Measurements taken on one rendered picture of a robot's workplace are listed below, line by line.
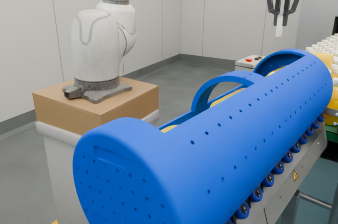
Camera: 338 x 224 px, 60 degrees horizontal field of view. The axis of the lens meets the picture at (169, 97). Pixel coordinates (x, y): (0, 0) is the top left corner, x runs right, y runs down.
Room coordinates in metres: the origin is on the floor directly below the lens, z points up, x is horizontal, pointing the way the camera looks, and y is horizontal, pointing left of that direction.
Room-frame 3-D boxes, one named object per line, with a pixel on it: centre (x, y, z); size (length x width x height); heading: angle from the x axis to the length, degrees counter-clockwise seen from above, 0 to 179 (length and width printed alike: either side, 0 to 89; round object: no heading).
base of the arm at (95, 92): (0.97, 0.27, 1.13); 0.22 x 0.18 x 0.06; 145
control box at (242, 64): (1.47, -0.43, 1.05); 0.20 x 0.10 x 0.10; 140
